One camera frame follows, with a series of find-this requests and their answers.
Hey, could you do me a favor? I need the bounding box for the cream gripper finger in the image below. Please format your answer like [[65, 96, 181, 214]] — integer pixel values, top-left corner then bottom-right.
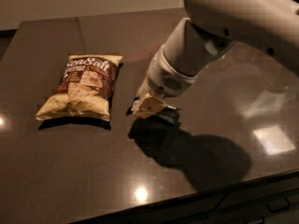
[[131, 77, 166, 119]]

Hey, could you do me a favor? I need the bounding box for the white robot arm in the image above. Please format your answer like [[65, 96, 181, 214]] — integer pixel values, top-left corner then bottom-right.
[[128, 0, 299, 122]]

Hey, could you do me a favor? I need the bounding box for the black drawer handle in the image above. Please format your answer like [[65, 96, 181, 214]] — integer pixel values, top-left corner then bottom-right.
[[266, 198, 291, 213]]

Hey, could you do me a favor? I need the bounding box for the black chocolate rxbar wrapper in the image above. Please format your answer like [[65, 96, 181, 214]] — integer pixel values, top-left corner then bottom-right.
[[126, 99, 179, 126]]

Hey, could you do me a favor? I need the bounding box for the brown sea salt chip bag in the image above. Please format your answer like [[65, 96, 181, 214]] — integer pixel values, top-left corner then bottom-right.
[[36, 54, 122, 121]]

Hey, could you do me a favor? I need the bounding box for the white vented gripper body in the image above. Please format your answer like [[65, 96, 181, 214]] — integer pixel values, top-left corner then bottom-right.
[[147, 46, 198, 97]]

